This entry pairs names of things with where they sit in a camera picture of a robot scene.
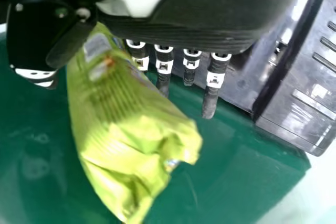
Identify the yellow-green biscuit packet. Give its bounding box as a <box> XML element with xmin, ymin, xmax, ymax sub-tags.
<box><xmin>65</xmin><ymin>22</ymin><xmax>203</xmax><ymax>224</ymax></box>

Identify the black oven with glass door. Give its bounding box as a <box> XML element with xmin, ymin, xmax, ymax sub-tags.
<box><xmin>195</xmin><ymin>0</ymin><xmax>336</xmax><ymax>157</ymax></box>

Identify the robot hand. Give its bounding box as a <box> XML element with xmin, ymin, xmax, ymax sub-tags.
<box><xmin>5</xmin><ymin>0</ymin><xmax>320</xmax><ymax>119</ymax></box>

